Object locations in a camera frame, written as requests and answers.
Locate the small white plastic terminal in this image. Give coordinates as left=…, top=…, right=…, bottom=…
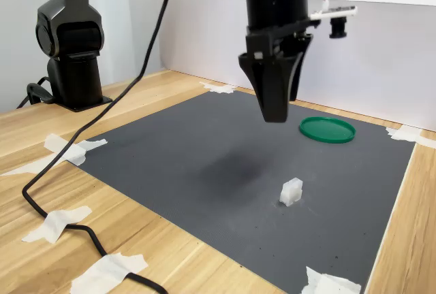
left=279, top=177, right=304, bottom=207

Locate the black base cable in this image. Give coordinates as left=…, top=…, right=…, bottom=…
left=16, top=76, right=55, bottom=110

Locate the round green lid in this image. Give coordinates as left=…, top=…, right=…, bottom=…
left=298, top=116, right=357, bottom=145

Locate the dark grey mat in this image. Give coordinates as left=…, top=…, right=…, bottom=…
left=66, top=89, right=418, bottom=294

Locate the white masking tape piece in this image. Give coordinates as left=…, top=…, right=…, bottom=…
left=69, top=252, right=150, bottom=294
left=199, top=82, right=236, bottom=95
left=385, top=125, right=436, bottom=148
left=301, top=265, right=362, bottom=294
left=0, top=133, right=109, bottom=177
left=21, top=205, right=93, bottom=244

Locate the small camera box with board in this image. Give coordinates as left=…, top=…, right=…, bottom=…
left=309, top=5, right=358, bottom=39

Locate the white partition panel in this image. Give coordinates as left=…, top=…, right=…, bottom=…
left=149, top=0, right=249, bottom=91
left=306, top=0, right=436, bottom=133

